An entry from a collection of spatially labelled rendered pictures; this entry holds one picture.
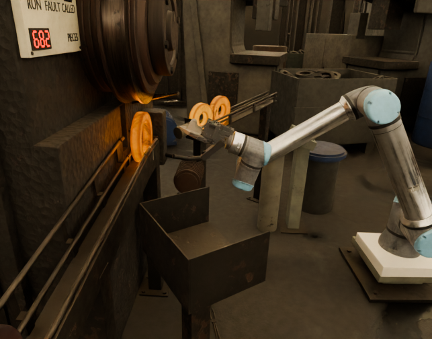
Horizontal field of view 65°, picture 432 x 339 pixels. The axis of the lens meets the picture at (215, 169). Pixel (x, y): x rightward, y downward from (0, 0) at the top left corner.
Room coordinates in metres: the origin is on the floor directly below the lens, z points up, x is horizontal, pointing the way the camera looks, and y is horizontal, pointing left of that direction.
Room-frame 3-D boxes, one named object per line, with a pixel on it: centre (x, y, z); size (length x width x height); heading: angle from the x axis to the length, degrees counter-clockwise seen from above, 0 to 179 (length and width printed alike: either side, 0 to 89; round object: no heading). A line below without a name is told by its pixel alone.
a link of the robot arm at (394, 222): (1.41, -0.91, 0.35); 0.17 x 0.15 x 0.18; 175
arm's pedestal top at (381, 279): (1.42, -0.91, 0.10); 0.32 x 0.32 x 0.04; 2
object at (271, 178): (1.82, -0.33, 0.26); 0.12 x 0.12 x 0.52
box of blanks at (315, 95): (3.60, -1.11, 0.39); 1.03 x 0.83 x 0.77; 103
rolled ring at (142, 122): (1.21, 0.27, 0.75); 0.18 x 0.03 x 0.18; 177
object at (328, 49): (5.23, -1.72, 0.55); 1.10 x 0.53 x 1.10; 18
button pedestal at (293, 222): (1.86, -0.49, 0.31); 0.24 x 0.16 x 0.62; 178
